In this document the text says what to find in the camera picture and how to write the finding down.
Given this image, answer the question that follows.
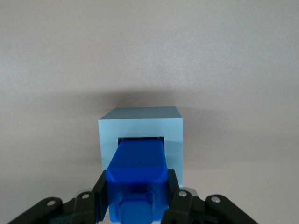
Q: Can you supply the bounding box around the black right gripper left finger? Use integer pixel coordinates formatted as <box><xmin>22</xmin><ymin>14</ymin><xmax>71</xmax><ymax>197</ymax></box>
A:
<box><xmin>7</xmin><ymin>169</ymin><xmax>110</xmax><ymax>224</ymax></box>

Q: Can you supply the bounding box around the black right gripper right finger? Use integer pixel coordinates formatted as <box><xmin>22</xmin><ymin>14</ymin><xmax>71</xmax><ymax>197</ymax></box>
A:
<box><xmin>160</xmin><ymin>168</ymin><xmax>260</xmax><ymax>224</ymax></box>

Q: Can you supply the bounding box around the blue plastic part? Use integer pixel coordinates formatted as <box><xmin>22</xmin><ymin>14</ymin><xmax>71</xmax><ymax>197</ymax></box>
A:
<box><xmin>106</xmin><ymin>137</ymin><xmax>171</xmax><ymax>224</ymax></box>

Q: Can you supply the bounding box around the gray cube base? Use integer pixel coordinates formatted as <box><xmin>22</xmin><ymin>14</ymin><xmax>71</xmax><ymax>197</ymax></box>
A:
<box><xmin>97</xmin><ymin>106</ymin><xmax>185</xmax><ymax>189</ymax></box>

